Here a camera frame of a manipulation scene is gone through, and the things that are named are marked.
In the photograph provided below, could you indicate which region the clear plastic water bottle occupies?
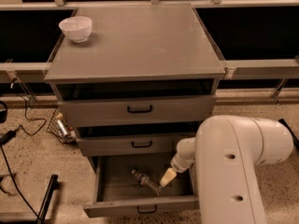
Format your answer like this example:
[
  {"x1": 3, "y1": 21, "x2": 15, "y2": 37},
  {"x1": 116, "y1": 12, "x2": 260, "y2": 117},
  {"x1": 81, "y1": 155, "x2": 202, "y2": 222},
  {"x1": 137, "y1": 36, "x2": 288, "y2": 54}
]
[{"x1": 132, "y1": 169, "x2": 162, "y2": 196}]

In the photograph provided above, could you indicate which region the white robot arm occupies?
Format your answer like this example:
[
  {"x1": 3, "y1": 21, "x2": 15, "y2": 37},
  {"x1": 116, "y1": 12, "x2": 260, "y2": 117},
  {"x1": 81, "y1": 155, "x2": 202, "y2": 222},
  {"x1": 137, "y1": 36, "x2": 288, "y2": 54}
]
[{"x1": 160, "y1": 115, "x2": 293, "y2": 224}]

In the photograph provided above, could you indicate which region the grey bottom drawer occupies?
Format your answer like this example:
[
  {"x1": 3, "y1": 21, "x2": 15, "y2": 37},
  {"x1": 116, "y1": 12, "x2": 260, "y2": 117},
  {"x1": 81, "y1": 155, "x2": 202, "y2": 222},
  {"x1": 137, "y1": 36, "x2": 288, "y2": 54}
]
[{"x1": 83, "y1": 152, "x2": 199, "y2": 217}]

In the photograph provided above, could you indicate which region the grey drawer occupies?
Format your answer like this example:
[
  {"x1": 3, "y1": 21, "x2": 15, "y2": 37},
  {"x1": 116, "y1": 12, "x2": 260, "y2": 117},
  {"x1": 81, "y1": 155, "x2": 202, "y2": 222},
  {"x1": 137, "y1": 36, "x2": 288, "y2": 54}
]
[
  {"x1": 59, "y1": 95, "x2": 216, "y2": 127},
  {"x1": 83, "y1": 152, "x2": 199, "y2": 217},
  {"x1": 78, "y1": 133, "x2": 195, "y2": 157}
]

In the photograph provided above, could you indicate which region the grey top drawer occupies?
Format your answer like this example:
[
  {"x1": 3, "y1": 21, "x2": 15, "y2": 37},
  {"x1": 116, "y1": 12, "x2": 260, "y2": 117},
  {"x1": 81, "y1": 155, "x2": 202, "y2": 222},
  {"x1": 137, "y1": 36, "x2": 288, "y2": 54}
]
[{"x1": 59, "y1": 95, "x2": 216, "y2": 127}]

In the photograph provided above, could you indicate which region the grey middle drawer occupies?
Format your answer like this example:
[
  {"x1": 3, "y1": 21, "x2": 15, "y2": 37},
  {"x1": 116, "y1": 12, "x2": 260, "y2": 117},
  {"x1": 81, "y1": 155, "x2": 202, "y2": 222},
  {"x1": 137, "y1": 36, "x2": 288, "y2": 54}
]
[{"x1": 78, "y1": 133, "x2": 195, "y2": 157}]

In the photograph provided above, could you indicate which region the grey drawer cabinet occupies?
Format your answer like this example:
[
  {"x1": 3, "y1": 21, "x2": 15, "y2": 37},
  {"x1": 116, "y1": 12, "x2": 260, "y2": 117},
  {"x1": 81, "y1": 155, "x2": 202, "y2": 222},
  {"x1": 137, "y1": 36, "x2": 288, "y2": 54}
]
[{"x1": 43, "y1": 3, "x2": 226, "y2": 175}]

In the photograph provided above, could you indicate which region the black stand leg left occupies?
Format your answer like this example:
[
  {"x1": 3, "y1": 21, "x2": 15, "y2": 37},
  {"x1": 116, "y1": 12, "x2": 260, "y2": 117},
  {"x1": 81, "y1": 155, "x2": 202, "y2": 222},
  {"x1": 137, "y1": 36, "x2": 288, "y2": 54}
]
[{"x1": 36, "y1": 175, "x2": 59, "y2": 224}]

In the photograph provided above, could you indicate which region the black stand leg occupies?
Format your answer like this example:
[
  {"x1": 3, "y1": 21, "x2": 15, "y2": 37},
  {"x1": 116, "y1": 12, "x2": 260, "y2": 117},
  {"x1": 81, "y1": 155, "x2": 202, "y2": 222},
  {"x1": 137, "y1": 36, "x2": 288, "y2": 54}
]
[
  {"x1": 36, "y1": 175, "x2": 59, "y2": 224},
  {"x1": 278, "y1": 119, "x2": 299, "y2": 150}
]

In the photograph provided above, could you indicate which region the silver can in basket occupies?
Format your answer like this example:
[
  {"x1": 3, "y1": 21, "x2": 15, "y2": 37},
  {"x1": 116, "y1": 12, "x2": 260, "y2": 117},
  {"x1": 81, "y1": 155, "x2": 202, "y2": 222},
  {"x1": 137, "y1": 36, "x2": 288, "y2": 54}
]
[{"x1": 55, "y1": 113, "x2": 69, "y2": 137}]

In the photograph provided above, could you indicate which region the black stand leg right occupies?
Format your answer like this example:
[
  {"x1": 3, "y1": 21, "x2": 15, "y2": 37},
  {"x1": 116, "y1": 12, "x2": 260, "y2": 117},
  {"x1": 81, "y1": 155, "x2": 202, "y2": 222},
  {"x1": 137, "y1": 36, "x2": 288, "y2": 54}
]
[{"x1": 278, "y1": 119, "x2": 299, "y2": 150}]

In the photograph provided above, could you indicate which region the black power adapter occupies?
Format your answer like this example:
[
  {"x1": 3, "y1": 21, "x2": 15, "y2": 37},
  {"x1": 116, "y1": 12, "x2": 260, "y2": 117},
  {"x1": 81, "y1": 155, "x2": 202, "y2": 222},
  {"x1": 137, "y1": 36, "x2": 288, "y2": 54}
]
[{"x1": 0, "y1": 131, "x2": 16, "y2": 145}]

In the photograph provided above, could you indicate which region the white bowl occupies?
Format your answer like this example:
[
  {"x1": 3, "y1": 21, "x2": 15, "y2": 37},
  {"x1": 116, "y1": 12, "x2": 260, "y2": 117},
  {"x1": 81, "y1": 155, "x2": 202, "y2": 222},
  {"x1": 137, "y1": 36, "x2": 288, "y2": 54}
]
[{"x1": 59, "y1": 16, "x2": 93, "y2": 43}]

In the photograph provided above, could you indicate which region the black wire basket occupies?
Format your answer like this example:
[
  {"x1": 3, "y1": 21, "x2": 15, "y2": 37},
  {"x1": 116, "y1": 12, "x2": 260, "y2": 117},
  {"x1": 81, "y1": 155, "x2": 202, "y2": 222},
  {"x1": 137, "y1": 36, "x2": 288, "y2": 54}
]
[{"x1": 47, "y1": 108, "x2": 77, "y2": 145}]

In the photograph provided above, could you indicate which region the black power cable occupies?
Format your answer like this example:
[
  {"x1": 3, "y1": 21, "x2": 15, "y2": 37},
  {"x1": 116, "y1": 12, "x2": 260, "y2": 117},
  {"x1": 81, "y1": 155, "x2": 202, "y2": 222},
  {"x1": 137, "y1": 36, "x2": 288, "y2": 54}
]
[{"x1": 0, "y1": 77, "x2": 48, "y2": 217}]

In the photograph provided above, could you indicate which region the grey metal rail frame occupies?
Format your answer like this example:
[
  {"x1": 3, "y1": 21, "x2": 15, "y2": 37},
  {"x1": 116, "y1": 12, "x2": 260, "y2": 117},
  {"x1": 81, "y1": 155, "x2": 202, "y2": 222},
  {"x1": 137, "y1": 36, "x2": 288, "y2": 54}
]
[{"x1": 0, "y1": 0, "x2": 299, "y2": 105}]

